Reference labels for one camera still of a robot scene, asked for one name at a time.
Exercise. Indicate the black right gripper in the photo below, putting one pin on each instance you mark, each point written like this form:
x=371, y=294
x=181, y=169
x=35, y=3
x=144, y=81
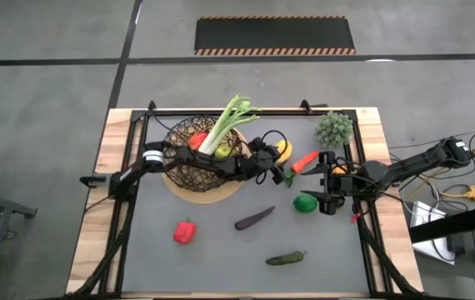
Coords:
x=331, y=185

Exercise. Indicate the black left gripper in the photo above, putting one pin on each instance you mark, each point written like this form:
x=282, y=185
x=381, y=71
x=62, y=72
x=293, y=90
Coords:
x=258, y=162

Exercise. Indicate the yellow toy fruit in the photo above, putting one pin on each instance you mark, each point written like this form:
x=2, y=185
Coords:
x=286, y=152

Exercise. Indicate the green lime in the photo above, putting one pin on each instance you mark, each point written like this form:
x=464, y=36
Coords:
x=304, y=203

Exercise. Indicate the orange carrot with green leaves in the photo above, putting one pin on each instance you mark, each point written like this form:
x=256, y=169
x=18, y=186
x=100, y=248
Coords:
x=304, y=162

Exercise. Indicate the green apple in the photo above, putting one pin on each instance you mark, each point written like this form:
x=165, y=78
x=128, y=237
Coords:
x=223, y=152

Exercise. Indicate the purple eggplant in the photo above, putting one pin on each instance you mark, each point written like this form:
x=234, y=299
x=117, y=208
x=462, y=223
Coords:
x=252, y=219

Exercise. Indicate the long green pepper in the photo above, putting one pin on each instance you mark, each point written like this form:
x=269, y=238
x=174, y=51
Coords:
x=283, y=258

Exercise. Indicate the red bell pepper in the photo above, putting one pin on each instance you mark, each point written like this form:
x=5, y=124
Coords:
x=184, y=232

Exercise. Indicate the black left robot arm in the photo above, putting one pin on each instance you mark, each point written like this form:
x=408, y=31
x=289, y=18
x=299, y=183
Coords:
x=204, y=164

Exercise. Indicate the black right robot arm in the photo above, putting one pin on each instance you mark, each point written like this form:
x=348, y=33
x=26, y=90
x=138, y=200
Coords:
x=408, y=164

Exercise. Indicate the small orange fruit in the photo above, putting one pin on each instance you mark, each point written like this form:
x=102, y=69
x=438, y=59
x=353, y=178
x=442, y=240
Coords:
x=339, y=169

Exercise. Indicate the small red clip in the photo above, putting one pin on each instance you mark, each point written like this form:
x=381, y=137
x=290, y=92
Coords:
x=355, y=217

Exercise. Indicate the green potted plant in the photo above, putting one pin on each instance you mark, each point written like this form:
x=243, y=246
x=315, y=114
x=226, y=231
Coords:
x=333, y=129

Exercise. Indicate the round yellow woven placemat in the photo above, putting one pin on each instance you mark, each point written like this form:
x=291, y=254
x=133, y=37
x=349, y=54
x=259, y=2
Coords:
x=204, y=197

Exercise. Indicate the red apple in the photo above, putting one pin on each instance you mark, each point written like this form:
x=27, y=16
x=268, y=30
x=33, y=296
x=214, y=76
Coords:
x=197, y=140

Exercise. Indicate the white paper sheet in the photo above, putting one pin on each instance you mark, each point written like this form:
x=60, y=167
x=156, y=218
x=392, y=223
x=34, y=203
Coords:
x=425, y=216

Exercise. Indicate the black hazard-striped floor mat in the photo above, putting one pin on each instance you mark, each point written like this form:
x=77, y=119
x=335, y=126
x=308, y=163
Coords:
x=275, y=35

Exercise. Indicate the yellow power plug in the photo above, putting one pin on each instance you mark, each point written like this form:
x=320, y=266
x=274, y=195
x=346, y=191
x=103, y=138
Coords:
x=471, y=193

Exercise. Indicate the black aluminium table frame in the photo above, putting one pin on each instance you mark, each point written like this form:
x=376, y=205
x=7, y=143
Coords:
x=283, y=112

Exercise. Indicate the black frame clamp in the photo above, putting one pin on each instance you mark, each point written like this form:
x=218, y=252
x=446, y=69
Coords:
x=151, y=105
x=306, y=105

